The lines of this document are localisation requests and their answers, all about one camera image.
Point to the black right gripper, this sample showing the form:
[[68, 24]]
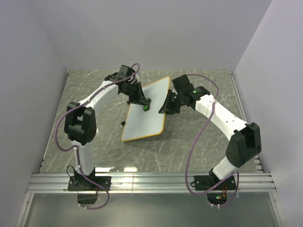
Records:
[[166, 108]]

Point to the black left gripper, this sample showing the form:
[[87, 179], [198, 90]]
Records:
[[140, 99]]

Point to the green whiteboard eraser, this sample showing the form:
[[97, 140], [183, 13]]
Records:
[[146, 108]]

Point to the yellow framed whiteboard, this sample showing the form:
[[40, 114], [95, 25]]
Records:
[[141, 124]]

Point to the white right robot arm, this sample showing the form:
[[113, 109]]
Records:
[[244, 138]]

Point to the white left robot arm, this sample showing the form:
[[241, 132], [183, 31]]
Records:
[[80, 121]]

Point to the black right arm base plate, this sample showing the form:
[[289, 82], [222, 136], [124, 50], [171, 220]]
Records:
[[205, 182]]

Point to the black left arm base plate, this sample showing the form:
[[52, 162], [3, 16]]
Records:
[[79, 184]]

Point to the aluminium mounting rail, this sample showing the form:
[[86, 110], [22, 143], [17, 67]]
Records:
[[146, 183]]

